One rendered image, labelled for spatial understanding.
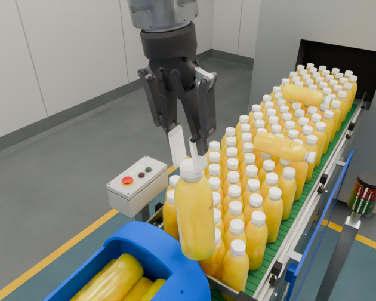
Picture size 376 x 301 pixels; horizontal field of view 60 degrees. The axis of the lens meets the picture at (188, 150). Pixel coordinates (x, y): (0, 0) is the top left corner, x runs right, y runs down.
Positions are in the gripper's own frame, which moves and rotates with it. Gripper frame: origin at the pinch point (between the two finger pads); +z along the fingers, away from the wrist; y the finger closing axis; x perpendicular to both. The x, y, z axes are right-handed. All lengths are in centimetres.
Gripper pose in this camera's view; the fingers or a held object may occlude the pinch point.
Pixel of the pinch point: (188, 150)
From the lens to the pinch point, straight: 54.4
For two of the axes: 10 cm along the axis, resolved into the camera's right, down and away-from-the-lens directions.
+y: 7.9, 2.3, -5.7
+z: 1.4, 8.3, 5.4
